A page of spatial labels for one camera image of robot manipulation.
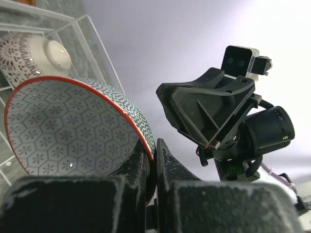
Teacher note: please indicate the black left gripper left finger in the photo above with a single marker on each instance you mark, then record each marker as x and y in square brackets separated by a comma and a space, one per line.
[114, 203]

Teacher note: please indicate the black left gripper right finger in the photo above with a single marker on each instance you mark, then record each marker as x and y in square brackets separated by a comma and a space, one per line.
[186, 204]

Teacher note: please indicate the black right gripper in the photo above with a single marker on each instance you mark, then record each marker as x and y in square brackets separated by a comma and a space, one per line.
[231, 118]

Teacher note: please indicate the blue dotted bowl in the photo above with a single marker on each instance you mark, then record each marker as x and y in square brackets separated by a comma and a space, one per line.
[58, 126]

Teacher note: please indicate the white wire dish rack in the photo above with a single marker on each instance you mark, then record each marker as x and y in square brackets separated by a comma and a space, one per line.
[74, 38]

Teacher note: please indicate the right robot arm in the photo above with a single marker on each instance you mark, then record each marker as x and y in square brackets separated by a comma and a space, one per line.
[240, 168]

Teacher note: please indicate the purple pattern cream bowl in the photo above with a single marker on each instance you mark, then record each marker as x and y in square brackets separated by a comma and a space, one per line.
[27, 55]

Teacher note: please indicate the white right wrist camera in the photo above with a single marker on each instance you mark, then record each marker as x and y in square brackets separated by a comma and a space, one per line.
[247, 62]

